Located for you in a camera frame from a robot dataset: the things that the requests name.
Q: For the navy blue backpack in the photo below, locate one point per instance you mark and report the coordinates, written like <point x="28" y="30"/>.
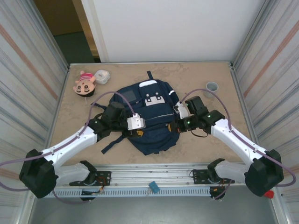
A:
<point x="154" y="140"/>

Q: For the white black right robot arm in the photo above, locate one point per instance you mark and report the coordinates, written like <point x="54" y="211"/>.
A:
<point x="233" y="140"/>

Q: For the grey cup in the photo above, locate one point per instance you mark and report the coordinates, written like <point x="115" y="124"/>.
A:
<point x="211" y="91"/>

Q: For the pink plush doll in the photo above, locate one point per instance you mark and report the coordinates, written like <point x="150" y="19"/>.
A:
<point x="84" y="87"/>

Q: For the white plastic case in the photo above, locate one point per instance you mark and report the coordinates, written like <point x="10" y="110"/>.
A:
<point x="101" y="77"/>

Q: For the blue binder clip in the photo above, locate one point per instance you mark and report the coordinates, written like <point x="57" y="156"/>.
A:
<point x="153" y="186"/>

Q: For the white partition panel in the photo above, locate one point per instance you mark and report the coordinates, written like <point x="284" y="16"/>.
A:
<point x="175" y="30"/>

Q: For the red plastic block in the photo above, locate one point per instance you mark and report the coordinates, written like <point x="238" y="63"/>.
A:
<point x="269" y="194"/>

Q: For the brown wooden door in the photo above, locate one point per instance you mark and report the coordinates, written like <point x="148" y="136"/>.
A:
<point x="60" y="16"/>

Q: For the aluminium rail frame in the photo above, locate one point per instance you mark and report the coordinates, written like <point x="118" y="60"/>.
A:
<point x="149" y="173"/>

